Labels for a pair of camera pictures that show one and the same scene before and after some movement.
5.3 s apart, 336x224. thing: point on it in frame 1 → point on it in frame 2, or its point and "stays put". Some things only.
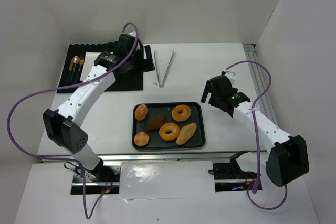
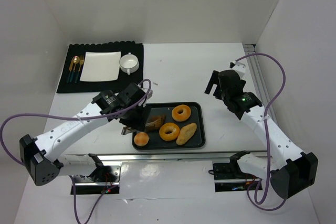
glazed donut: [168, 131] stays put
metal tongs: [160, 85] → [127, 129]
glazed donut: [183, 116] stays put
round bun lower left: [141, 139] stays put
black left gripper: [142, 57] → [139, 118]
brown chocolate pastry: [155, 121] stays put
